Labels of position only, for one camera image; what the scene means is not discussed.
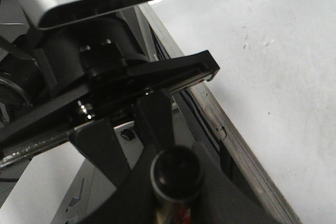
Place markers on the white whiteboard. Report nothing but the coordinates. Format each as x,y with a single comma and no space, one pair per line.
270,64

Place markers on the grey aluminium whiteboard frame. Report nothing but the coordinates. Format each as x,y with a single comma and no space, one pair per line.
218,124

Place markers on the white black-tip whiteboard marker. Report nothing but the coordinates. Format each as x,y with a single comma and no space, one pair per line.
177,178

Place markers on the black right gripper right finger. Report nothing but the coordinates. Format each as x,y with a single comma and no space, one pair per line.
220,201

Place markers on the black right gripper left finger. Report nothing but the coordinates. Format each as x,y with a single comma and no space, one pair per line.
133,201

